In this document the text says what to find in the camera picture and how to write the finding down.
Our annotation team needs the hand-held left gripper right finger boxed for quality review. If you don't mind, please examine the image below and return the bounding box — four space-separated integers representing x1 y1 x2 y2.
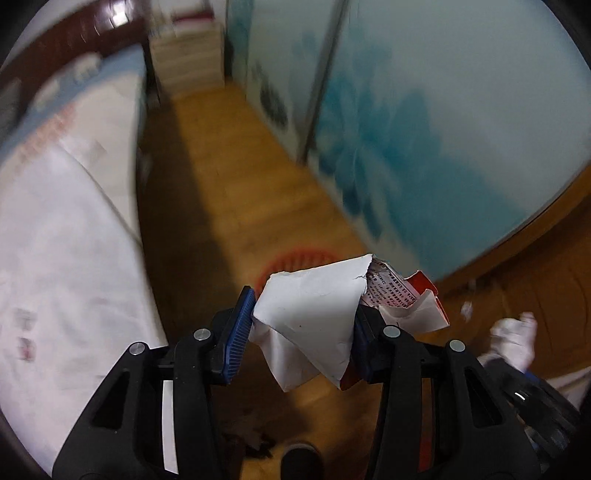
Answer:
353 305 541 480

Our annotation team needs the dark wooden headboard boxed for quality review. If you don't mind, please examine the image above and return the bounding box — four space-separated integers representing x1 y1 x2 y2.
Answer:
0 0 153 93

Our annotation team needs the person's right black shoe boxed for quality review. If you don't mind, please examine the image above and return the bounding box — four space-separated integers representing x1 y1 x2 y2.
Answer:
281 443 324 480

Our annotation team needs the blue and white pillow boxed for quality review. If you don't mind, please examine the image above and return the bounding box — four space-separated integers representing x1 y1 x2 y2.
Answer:
65 51 102 79

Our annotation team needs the black object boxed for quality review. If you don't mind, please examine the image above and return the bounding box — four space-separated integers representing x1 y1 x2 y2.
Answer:
224 427 280 462

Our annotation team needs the white leaf print blanket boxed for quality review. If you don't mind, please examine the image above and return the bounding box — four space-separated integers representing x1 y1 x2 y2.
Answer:
0 90 144 232

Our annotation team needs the cream nightstand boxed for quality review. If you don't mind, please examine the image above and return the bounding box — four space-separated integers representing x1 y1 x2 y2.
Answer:
150 32 227 95

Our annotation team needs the orange wastebasket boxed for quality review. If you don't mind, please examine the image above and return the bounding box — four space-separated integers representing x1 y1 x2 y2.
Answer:
259 248 340 289

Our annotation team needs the frosted floral sliding door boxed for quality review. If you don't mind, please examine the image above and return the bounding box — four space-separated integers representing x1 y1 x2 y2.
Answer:
225 0 256 88
305 0 591 284
247 0 347 160

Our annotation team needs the bed with white sheet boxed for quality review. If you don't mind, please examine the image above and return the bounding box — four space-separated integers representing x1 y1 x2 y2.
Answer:
0 44 169 467

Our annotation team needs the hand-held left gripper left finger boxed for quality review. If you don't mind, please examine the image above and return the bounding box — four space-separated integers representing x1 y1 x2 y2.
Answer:
52 286 257 480

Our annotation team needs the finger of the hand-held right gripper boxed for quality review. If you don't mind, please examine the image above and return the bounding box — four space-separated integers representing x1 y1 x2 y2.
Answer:
480 354 527 386

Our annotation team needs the large white paper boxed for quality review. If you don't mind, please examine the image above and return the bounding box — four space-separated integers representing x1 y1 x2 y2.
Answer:
478 311 539 372

